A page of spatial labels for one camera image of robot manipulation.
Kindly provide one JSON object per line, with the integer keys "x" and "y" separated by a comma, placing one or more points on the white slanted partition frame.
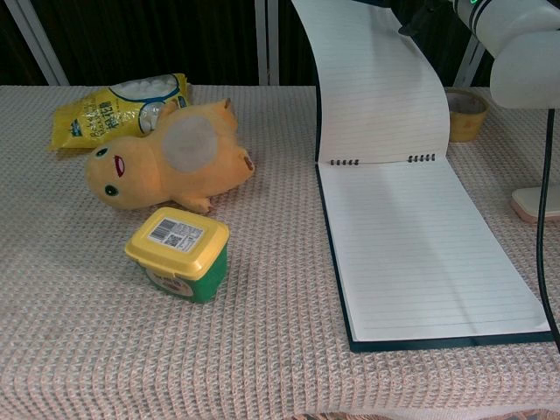
{"x": 468, "y": 65}
{"x": 37, "y": 44}

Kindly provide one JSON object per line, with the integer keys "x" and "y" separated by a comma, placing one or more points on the spiral lined notebook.
{"x": 415, "y": 262}

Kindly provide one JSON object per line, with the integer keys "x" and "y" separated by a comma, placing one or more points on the yellow plush toy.
{"x": 144, "y": 166}

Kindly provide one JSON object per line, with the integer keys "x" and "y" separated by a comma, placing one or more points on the green tub with yellow lid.
{"x": 175, "y": 249}

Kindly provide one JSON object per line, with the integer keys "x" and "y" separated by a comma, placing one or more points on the yellow bag of cotton balls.
{"x": 87, "y": 118}

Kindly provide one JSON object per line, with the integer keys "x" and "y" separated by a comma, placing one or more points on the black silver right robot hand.
{"x": 422, "y": 17}

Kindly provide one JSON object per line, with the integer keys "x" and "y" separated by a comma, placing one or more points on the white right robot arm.
{"x": 525, "y": 65}

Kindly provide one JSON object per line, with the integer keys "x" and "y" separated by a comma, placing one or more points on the yellow tape roll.
{"x": 466, "y": 127}

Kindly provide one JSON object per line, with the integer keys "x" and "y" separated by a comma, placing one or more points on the white upright partition frame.
{"x": 267, "y": 44}

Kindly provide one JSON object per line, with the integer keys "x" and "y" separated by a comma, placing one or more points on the beige knitted tablecloth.
{"x": 262, "y": 306}

